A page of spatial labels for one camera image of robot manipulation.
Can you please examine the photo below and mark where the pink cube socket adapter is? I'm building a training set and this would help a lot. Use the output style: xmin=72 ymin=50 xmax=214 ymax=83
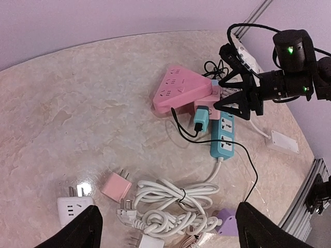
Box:
xmin=194 ymin=85 xmax=221 ymax=120

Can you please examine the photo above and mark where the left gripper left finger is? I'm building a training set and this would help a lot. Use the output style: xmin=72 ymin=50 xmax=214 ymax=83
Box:
xmin=37 ymin=205 xmax=103 ymax=248

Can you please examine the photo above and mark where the pink thin cable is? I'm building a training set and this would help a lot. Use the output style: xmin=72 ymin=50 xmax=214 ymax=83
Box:
xmin=178 ymin=229 xmax=205 ymax=248

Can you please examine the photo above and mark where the teal charger cube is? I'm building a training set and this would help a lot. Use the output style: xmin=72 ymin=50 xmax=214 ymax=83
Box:
xmin=193 ymin=105 xmax=209 ymax=132

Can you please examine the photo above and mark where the pink plug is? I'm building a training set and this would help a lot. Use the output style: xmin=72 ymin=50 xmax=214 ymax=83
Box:
xmin=101 ymin=169 xmax=132 ymax=203

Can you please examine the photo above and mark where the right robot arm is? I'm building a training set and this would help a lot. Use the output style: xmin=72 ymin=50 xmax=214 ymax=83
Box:
xmin=214 ymin=29 xmax=330 ymax=120

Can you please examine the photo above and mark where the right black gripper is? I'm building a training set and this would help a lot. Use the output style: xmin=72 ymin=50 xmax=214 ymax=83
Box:
xmin=214 ymin=29 xmax=317 ymax=120

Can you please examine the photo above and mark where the black thin cable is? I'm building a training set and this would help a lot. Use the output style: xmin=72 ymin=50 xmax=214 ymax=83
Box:
xmin=170 ymin=107 xmax=259 ymax=204

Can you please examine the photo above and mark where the white usb charger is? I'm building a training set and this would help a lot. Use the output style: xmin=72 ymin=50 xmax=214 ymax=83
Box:
xmin=127 ymin=231 xmax=165 ymax=248

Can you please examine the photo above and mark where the light blue usb charger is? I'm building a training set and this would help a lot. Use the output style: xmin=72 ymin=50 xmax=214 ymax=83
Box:
xmin=212 ymin=80 xmax=219 ymax=86

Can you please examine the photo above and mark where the teal socket cube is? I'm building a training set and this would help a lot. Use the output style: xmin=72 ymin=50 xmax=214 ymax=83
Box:
xmin=210 ymin=112 xmax=235 ymax=160

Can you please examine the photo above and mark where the right aluminium frame post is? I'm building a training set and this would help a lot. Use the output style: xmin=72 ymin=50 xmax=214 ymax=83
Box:
xmin=234 ymin=0 xmax=273 ymax=40

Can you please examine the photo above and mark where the white coiled power cable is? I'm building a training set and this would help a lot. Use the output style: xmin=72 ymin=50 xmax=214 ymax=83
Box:
xmin=134 ymin=156 xmax=224 ymax=215

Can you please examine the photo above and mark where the pink power strip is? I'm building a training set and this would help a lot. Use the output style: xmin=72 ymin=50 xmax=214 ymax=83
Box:
xmin=153 ymin=65 xmax=213 ymax=114

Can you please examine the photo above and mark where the white multi socket adapter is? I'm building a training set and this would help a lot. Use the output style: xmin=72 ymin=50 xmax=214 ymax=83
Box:
xmin=57 ymin=186 xmax=94 ymax=228

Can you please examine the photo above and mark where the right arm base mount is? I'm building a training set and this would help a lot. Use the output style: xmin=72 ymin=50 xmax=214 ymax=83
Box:
xmin=305 ymin=174 xmax=330 ymax=215

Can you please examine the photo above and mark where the white power strip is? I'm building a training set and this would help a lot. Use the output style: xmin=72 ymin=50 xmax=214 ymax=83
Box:
xmin=266 ymin=130 xmax=299 ymax=155

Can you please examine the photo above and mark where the front aluminium rail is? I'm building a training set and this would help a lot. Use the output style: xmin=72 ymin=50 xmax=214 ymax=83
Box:
xmin=278 ymin=159 xmax=330 ymax=242

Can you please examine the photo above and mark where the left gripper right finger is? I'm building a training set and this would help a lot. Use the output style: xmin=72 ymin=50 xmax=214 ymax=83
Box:
xmin=235 ymin=202 xmax=310 ymax=248

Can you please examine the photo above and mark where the purple power strip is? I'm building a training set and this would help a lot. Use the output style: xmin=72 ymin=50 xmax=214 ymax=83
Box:
xmin=215 ymin=208 xmax=238 ymax=237

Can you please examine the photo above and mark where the white bundled cable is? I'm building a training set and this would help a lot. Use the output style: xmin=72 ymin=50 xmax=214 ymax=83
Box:
xmin=115 ymin=197 xmax=223 ymax=238

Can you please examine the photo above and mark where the black cable far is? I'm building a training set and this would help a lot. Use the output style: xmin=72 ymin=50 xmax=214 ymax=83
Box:
xmin=203 ymin=59 xmax=232 ymax=78

